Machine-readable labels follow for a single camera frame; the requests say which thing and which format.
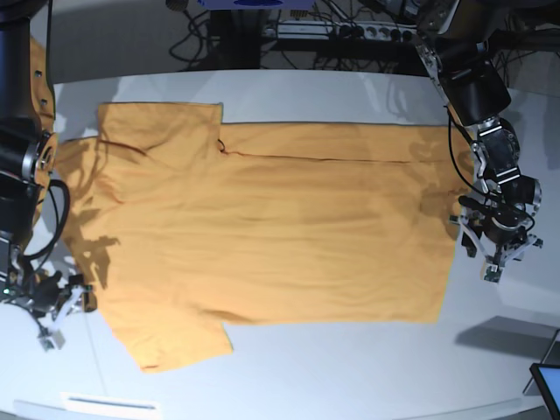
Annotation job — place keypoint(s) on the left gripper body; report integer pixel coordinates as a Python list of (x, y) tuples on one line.
[(499, 234)]

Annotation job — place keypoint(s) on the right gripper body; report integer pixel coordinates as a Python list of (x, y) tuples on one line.
[(39, 296)]

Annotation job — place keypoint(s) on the yellow T-shirt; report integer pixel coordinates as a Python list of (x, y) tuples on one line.
[(183, 223)]

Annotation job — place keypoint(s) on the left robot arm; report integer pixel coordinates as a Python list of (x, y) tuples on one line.
[(453, 45)]

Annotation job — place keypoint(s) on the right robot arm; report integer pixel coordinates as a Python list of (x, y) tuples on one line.
[(28, 149)]

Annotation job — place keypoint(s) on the white flat bar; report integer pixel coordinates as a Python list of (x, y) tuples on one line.
[(68, 397)]

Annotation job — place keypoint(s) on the tablet screen on stand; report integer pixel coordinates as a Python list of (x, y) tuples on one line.
[(544, 377)]

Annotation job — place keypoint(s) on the white power strip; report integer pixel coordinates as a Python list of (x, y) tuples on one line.
[(327, 30)]

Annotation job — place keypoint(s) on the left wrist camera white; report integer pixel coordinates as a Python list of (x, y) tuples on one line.
[(491, 272)]

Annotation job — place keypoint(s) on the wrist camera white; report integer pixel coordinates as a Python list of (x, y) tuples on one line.
[(51, 340), (491, 272)]

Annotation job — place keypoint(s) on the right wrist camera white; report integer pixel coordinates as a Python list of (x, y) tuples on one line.
[(51, 340)]

